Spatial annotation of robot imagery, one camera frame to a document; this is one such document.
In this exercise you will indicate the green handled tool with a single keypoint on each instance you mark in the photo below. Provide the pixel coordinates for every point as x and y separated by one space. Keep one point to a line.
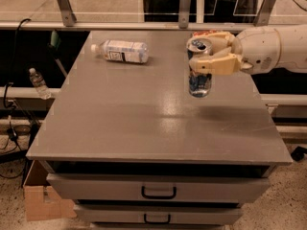
53 46

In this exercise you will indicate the grey metal rail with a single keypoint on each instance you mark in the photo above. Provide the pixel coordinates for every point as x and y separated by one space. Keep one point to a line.
20 92

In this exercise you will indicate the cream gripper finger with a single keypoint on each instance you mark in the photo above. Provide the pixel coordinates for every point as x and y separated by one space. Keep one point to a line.
217 66
209 45

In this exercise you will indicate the clear plastic water bottle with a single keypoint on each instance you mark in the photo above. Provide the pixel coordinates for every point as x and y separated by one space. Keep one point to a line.
123 51

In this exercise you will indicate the lower grey drawer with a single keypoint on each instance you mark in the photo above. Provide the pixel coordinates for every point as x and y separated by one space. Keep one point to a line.
157 214

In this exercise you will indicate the metal bracket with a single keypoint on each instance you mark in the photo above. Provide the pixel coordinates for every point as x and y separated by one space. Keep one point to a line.
183 13
68 17
263 16

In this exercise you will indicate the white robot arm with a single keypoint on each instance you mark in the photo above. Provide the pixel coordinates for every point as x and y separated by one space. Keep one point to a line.
293 54

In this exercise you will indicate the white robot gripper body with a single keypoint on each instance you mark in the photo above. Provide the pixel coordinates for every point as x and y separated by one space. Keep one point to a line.
258 51

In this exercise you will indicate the left metal bracket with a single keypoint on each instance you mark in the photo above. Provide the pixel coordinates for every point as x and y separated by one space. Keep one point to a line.
68 17

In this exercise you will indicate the upper grey drawer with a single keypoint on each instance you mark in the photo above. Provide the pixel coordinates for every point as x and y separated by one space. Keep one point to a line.
157 187

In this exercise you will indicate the brown cardboard box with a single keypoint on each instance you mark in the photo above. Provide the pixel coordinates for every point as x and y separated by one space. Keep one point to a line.
41 201

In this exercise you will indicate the middle metal bracket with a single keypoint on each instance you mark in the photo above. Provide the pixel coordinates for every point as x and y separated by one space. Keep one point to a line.
183 13

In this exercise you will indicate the right metal bracket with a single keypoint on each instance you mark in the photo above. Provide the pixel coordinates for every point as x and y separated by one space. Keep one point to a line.
263 16

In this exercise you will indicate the small water bottle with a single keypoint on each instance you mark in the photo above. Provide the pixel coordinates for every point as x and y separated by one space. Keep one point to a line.
39 84

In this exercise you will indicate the grey drawer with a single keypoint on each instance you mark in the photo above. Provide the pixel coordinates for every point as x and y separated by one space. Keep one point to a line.
157 187
157 214

